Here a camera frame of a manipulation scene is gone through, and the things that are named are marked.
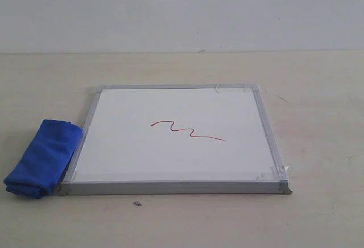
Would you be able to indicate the blue microfibre cloth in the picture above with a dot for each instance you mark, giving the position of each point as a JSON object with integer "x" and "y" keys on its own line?
{"x": 44, "y": 160}

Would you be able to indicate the white board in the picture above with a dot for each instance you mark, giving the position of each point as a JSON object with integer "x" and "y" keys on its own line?
{"x": 176, "y": 139}

